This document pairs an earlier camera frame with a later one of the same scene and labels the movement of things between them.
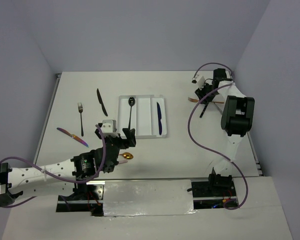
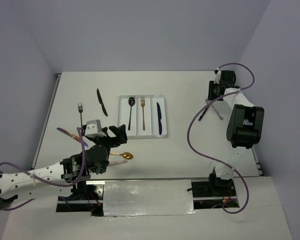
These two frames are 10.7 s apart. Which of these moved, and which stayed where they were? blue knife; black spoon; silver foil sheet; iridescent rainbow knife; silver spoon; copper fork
Moved: copper fork; silver spoon
Stayed: blue knife; iridescent rainbow knife; silver foil sheet; black spoon
